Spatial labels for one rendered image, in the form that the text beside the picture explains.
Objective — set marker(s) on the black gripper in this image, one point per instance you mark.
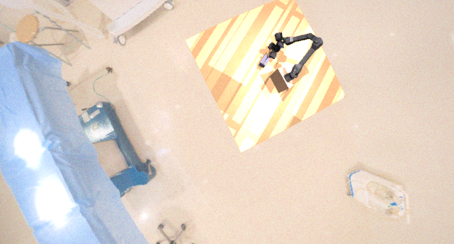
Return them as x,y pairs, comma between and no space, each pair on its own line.
274,54

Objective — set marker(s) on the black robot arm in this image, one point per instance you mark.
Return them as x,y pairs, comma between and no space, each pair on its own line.
296,69

